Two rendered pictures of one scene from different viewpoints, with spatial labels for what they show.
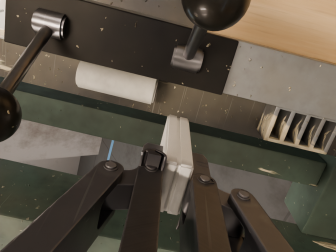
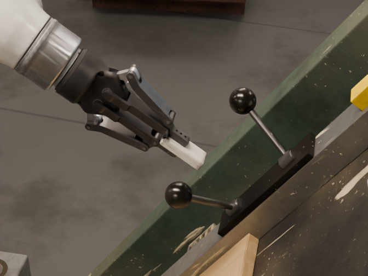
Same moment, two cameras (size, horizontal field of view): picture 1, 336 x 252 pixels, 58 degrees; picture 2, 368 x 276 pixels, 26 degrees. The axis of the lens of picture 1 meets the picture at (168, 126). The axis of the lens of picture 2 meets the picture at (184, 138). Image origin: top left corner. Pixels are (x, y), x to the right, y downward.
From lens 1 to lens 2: 106 cm
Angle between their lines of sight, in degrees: 59
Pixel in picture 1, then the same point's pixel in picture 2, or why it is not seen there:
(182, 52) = (232, 203)
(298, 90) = (197, 248)
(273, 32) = (217, 264)
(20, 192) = (338, 79)
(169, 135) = (182, 150)
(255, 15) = (225, 262)
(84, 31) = (276, 171)
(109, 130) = not seen: hidden behind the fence
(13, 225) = (311, 65)
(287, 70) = (202, 249)
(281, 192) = not seen: outside the picture
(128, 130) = not seen: hidden behind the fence
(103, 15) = (268, 184)
